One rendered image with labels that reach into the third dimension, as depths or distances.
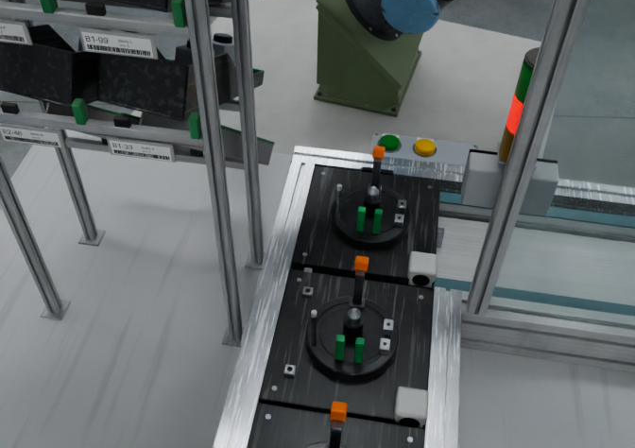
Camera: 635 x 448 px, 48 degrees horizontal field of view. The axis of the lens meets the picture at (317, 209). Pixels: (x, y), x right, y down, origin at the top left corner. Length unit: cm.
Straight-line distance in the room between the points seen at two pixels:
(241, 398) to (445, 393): 30
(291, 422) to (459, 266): 44
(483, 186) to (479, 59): 90
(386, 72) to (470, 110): 24
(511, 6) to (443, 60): 204
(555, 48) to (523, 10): 301
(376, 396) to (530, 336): 30
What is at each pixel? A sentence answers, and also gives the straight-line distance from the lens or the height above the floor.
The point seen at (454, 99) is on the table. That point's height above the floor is 86.
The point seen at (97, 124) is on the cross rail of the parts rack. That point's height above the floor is 131.
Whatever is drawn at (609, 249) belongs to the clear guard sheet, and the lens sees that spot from 109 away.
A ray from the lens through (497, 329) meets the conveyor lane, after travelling 121.
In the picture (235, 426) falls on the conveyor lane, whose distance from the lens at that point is 106.
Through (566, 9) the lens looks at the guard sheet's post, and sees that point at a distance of 81.
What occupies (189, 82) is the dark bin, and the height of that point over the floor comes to 135.
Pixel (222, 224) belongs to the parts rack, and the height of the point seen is 116.
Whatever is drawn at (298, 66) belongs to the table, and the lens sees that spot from 180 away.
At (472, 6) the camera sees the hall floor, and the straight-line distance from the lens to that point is 381.
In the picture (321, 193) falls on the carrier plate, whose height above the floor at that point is 97.
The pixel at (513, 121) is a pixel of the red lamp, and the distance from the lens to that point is 93.
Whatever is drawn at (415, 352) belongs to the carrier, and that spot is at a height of 97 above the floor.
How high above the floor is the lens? 190
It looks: 47 degrees down
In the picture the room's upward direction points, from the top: 2 degrees clockwise
